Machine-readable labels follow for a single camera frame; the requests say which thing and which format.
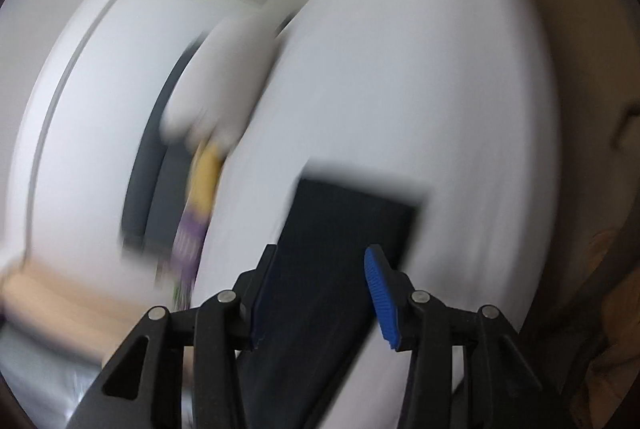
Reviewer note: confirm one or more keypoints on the white rolled duvet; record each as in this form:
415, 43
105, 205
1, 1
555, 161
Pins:
220, 79

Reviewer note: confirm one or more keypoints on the purple patterned pillow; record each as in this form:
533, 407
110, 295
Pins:
189, 241

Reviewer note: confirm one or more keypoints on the bed with grey headboard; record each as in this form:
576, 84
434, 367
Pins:
410, 84

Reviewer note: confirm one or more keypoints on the black denim pants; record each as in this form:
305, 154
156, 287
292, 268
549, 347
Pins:
345, 229

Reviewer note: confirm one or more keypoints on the yellow patterned pillow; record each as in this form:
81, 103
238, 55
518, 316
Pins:
207, 174

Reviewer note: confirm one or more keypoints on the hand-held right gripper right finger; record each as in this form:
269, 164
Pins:
381, 304

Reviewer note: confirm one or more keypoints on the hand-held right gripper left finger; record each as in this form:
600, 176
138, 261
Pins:
261, 304

